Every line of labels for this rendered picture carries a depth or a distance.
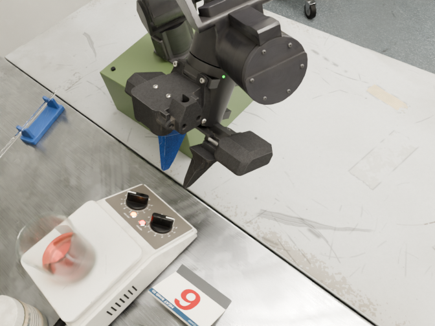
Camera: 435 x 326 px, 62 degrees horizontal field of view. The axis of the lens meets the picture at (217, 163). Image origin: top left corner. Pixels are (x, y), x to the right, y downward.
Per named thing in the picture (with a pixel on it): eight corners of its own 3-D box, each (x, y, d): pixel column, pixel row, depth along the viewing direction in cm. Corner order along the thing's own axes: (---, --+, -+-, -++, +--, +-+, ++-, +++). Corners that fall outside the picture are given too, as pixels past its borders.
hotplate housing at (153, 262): (146, 189, 61) (133, 163, 55) (200, 237, 55) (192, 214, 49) (32, 289, 53) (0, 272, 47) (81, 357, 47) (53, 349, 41)
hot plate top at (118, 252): (94, 200, 52) (91, 196, 51) (147, 253, 46) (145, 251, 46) (20, 260, 47) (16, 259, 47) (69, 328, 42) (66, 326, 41)
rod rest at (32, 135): (52, 105, 75) (44, 92, 72) (65, 108, 74) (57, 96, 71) (21, 141, 70) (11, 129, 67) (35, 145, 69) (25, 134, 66)
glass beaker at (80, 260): (41, 268, 46) (2, 243, 39) (80, 230, 49) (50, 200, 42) (76, 303, 43) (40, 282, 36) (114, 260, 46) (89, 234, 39)
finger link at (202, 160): (218, 134, 43) (184, 143, 39) (241, 150, 42) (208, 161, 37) (200, 180, 47) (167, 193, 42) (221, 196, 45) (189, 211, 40)
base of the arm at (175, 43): (178, 32, 67) (170, 2, 62) (202, 45, 64) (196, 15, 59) (151, 53, 65) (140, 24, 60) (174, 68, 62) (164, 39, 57)
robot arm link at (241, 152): (175, 26, 44) (135, 22, 39) (302, 99, 36) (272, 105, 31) (158, 88, 48) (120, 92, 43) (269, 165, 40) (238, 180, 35)
